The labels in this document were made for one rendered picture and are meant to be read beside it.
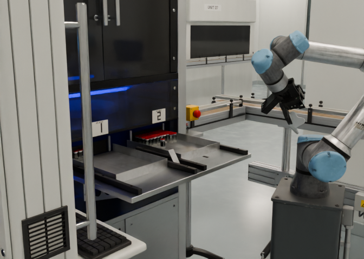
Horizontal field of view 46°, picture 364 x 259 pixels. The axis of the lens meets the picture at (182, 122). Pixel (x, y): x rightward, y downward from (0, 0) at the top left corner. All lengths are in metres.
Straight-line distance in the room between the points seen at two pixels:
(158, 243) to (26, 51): 1.47
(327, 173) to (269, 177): 1.28
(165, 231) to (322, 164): 0.98
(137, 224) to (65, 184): 1.05
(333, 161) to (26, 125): 1.01
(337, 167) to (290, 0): 9.33
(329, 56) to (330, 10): 1.53
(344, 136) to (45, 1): 1.06
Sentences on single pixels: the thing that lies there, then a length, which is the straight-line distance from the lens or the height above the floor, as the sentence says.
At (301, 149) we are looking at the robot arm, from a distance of 1.70.
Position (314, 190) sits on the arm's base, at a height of 0.82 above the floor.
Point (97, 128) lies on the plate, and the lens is 1.80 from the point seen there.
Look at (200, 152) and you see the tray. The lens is 1.88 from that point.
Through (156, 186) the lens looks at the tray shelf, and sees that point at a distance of 1.53.
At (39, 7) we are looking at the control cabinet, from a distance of 1.00.
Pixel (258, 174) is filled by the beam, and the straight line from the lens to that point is 2.88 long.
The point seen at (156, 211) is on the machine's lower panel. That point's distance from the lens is 2.15.
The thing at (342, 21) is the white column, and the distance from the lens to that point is 3.13.
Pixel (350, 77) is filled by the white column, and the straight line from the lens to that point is 3.12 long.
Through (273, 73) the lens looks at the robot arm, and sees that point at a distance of 1.49.
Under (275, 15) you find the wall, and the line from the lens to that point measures 10.94.
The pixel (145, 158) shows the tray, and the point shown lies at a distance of 1.82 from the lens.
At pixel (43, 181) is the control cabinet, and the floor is 1.08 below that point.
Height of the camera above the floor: 1.43
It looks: 12 degrees down
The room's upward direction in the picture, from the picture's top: straight up
